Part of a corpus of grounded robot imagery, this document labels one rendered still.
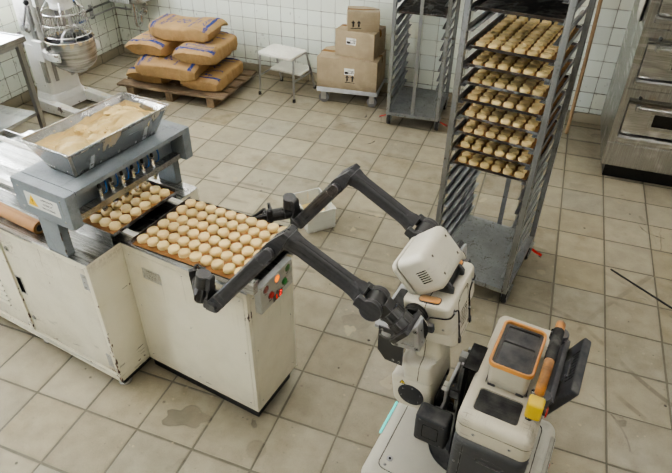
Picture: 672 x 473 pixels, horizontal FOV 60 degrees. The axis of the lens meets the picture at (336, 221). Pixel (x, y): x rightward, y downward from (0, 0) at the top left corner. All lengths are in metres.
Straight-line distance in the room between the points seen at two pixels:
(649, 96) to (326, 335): 2.98
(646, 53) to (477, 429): 3.34
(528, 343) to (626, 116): 3.03
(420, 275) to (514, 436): 0.58
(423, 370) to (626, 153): 3.29
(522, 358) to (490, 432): 0.27
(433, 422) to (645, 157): 3.39
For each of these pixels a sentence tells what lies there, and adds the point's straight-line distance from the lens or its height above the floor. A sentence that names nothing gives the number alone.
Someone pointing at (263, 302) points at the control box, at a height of 0.76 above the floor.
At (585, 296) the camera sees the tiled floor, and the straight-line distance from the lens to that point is 3.89.
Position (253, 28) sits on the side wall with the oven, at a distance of 6.58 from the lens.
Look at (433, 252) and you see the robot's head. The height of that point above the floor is 1.25.
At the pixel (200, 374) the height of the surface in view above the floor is 0.16.
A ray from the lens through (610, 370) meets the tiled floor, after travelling 3.50.
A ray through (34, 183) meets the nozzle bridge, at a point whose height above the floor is 1.18.
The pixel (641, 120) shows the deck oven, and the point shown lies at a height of 0.54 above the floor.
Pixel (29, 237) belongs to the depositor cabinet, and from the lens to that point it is 2.93.
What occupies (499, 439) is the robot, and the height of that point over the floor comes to 0.78.
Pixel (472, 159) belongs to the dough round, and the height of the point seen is 0.88.
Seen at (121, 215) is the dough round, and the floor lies 0.92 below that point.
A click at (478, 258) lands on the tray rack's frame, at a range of 3.71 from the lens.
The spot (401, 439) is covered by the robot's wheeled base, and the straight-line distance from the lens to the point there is 2.59.
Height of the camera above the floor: 2.42
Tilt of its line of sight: 35 degrees down
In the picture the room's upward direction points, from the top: 1 degrees clockwise
